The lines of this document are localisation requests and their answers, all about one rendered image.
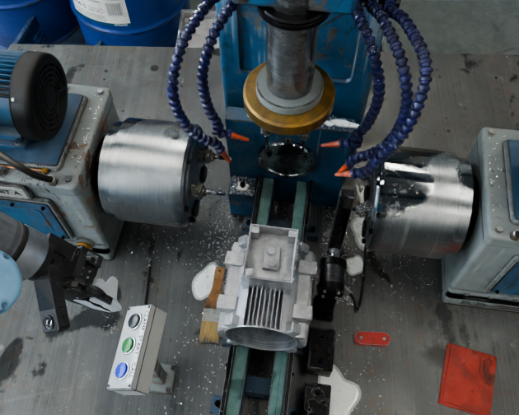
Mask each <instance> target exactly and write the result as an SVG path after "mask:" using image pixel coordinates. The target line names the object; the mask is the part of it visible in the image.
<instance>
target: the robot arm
mask: <svg viewBox="0 0 519 415"><path fill-rule="evenodd" d="M78 250H80V251H79V254H77V252H78ZM87 251H88V252H90V253H92V254H94V255H95V256H97V260H96V263H94V262H95V258H93V257H92V256H91V257H89V258H86V256H87ZM103 258H104V257H102V256H101V255H99V254H97V253H95V252H94V251H92V250H90V249H88V248H87V247H85V246H83V245H81V246H75V245H72V244H70V243H69V242H67V241H66V240H63V239H62V238H60V237H58V236H56V235H55V234H53V233H51V232H50V233H48V234H47V235H45V234H43V233H41V232H39V231H37V230H36V229H34V228H32V227H30V226H27V225H26V224H23V223H21V222H20V221H18V220H16V219H14V218H13V217H10V216H8V215H7V214H5V213H4V212H1V211H0V314H2V313H4V312H6V311H7V310H9V309H10V308H11V307H12V305H13V304H14V303H15V302H16V300H17V299H18V297H19V295H20V294H21V288H22V281H25V280H26V279H28V280H30V281H34V285H35V294H36V298H37V302H38V307H39V312H40V319H41V323H42V329H43V333H45V334H52V333H60V332H63V331H65V330H68V329H69V328H70V323H69V318H68V311H67V306H66V301H65V300H67V301H71V302H72V303H75V304H79V305H83V306H85V307H90V308H93V309H96V310H103V311H106V312H116V311H120V310H121V309H122V307H121V304H120V303H119V302H118V301H117V290H118V280H117V278H116V277H110V278H109V279H108V280H107V281H106V282H105V281H104V280H103V279H101V278H98V279H97V280H96V281H95V282H94V283H93V280H94V277H96V274H97V271H98V268H101V264H102V260H103ZM92 283H93V284H92Z"/></svg>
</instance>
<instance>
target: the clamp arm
mask: <svg viewBox="0 0 519 415"><path fill-rule="evenodd" d="M355 194H356V191H355V190H354V189H340V191H339V198H338V202H337V206H336V209H335V214H334V220H333V224H332V228H331V232H330V238H329V243H328V246H327V253H330V250H331V249H332V250H331V252H335V249H336V252H337V253H339V254H340V251H341V248H342V245H343V242H344V237H345V233H346V230H347V227H348V221H349V218H350V215H351V211H352V209H353V204H354V200H355Z"/></svg>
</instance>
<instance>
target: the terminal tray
mask: <svg viewBox="0 0 519 415"><path fill-rule="evenodd" d="M255 227H256V228H257V231H254V228H255ZM290 232H294V235H290ZM297 236H298V229H292V228H284V227H277V226H264V225H257V224H250V231H249V236H248V241H247V246H246V252H245V261H244V266H243V271H242V276H241V284H242V286H243V289H247V288H248V287H249V286H250V288H253V286H254V287H255V288H257V286H259V288H261V287H263V289H266V287H267V288H268V289H269V290H270V288H271V287H272V290H274V291H275V288H276V291H279V289H281V292H283V291H284V290H285V293H286V294H288V295H291V293H292V291H293V284H294V277H295V270H296V262H297V249H298V242H299V240H298V239H297ZM247 270H250V274H248V273H246V271H247ZM285 275H288V276H289V278H288V279H286V278H285Z"/></svg>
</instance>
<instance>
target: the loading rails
mask: <svg viewBox="0 0 519 415"><path fill-rule="evenodd" d="M312 184H313V180H309V184H308V182H301V181H297V187H296V194H295V201H294V208H293V215H292V220H291V221H289V220H282V219H275V218H271V216H272V211H273V205H274V179H272V178H265V177H264V178H263V175H259V178H258V184H257V189H256V193H255V203H254V208H253V213H252V217H244V218H243V223H242V231H245V232H249V231H250V224H257V225H264V226H277V227H284V228H292V229H298V236H297V239H298V240H299V242H304V243H305V244H306V240H318V237H319V229H320V226H319V225H314V224H308V222H309V213H310V205H311V202H312V201H313V199H311V191H312ZM307 188H308V192H307ZM306 196H307V197H306ZM305 209H306V211H305ZM304 217H305V219H304ZM303 224H304V226H303ZM302 231H303V233H302ZM299 242H298V243H299ZM222 345H223V346H225V347H230V351H229V356H228V361H227V363H226V365H225V366H226V367H227V370H226V375H225V380H224V386H223V391H222V396H220V395H213V396H212V401H211V406H210V411H209V412H210V413H211V414H217V415H242V412H243V406H244V400H245V396H248V397H254V398H260V399H269V409H268V415H301V414H302V408H300V407H294V406H288V401H289V394H290V386H291V378H292V376H294V372H292V364H293V357H294V356H297V357H306V355H307V347H308V340H307V345H306V346H305V347H303V348H298V349H297V351H296V352H290V353H289V355H288V352H285V351H275V358H274V369H273V376H272V379H271V378H265V377H259V376H253V375H248V373H249V367H250V356H251V350H252V347H251V348H249V347H245V346H242V345H236V346H234V345H232V344H230V343H227V338H222ZM287 368H288V370H287ZM286 375H287V377H286ZM285 382H286V384H285ZM284 390H285V392H284ZM283 396H284V399H283ZM282 411H283V413H282Z"/></svg>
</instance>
